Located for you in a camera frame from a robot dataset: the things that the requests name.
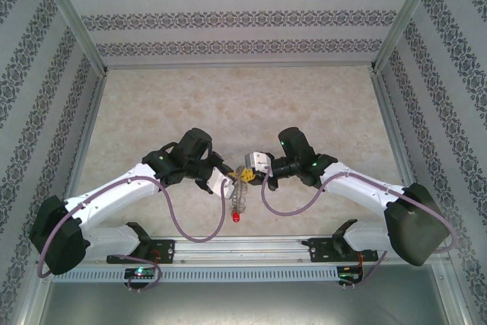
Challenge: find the grey keyring disc with rings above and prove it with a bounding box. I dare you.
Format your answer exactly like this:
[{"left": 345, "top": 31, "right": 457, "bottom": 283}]
[{"left": 230, "top": 164, "right": 252, "bottom": 214}]

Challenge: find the left small circuit board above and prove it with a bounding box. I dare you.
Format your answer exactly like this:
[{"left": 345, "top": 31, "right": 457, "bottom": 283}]
[{"left": 124, "top": 267, "right": 157, "bottom": 279}]

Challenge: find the small circuit board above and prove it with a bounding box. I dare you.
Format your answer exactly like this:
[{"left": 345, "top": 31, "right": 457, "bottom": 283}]
[
  {"left": 124, "top": 267, "right": 157, "bottom": 279},
  {"left": 337, "top": 266, "right": 364, "bottom": 284}
]

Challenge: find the right small circuit board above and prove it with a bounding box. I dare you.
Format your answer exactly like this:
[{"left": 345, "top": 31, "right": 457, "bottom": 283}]
[{"left": 337, "top": 266, "right": 364, "bottom": 284}]

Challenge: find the grey metal front panel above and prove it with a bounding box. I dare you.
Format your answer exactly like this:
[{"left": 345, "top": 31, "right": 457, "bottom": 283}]
[{"left": 37, "top": 281, "right": 457, "bottom": 325}]

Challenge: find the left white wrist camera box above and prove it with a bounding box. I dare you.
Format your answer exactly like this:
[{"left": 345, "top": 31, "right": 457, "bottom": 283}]
[{"left": 210, "top": 170, "right": 237, "bottom": 200}]

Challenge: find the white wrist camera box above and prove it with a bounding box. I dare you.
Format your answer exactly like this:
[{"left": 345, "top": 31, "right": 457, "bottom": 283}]
[
  {"left": 210, "top": 170, "right": 237, "bottom": 200},
  {"left": 244, "top": 151, "right": 275, "bottom": 174}
]

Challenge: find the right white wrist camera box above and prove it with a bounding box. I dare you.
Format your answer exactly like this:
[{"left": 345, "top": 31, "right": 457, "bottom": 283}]
[{"left": 244, "top": 151, "right": 275, "bottom": 174}]

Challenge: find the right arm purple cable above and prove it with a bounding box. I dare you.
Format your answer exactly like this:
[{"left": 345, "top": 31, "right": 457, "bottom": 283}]
[{"left": 260, "top": 167, "right": 457, "bottom": 288}]

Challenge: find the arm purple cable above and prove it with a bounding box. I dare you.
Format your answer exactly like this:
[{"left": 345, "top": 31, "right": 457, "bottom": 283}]
[
  {"left": 260, "top": 167, "right": 457, "bottom": 288},
  {"left": 37, "top": 175, "right": 228, "bottom": 292}
]

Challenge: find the aluminium mounting rail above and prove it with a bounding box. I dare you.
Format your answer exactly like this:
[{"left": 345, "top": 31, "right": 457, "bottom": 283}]
[{"left": 36, "top": 236, "right": 446, "bottom": 265}]

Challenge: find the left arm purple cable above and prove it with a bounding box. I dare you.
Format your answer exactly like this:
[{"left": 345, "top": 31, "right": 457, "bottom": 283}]
[{"left": 37, "top": 175, "right": 228, "bottom": 292}]

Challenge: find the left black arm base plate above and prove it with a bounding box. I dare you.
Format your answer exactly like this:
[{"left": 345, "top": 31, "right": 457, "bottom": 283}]
[{"left": 106, "top": 239, "right": 177, "bottom": 265}]

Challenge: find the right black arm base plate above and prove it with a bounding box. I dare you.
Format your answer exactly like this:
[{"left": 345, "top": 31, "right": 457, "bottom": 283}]
[{"left": 308, "top": 236, "right": 380, "bottom": 264}]

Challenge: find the aluminium table side rail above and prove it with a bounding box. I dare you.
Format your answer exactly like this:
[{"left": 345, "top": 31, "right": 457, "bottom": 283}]
[
  {"left": 62, "top": 69, "right": 110, "bottom": 208},
  {"left": 371, "top": 69, "right": 419, "bottom": 189}
]

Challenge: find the slotted grey cable duct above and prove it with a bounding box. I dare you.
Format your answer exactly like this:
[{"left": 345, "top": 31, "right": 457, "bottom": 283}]
[{"left": 51, "top": 266, "right": 339, "bottom": 282}]

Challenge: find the aluminium frame post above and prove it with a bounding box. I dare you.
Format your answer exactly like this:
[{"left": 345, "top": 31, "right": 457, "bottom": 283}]
[
  {"left": 371, "top": 0, "right": 446, "bottom": 75},
  {"left": 36, "top": 0, "right": 110, "bottom": 75}
]

